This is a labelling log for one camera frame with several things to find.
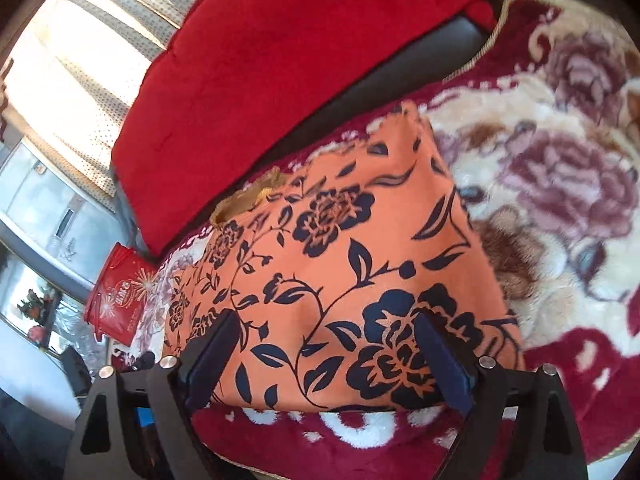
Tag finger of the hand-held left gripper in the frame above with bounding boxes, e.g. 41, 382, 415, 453
116, 351, 162, 428

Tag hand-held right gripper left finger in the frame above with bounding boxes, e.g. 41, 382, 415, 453
62, 309, 242, 480

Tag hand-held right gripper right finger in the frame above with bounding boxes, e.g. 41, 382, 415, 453
414, 311, 588, 480

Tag orange floral garment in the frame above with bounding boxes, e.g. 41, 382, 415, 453
161, 100, 526, 413

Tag red plastic packet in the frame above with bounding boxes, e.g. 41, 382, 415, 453
82, 242, 161, 346

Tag potted flowers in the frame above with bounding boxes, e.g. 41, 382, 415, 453
17, 287, 53, 346

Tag white appliance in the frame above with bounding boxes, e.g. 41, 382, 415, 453
0, 140, 121, 291

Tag floral plush blanket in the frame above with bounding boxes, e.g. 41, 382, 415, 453
107, 0, 640, 466

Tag red fleece blanket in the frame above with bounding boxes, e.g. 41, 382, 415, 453
111, 0, 498, 256

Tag dotted beige curtain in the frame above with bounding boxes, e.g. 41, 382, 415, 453
0, 0, 231, 201

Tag dark leather sofa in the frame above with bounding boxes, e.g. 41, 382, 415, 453
270, 0, 566, 161

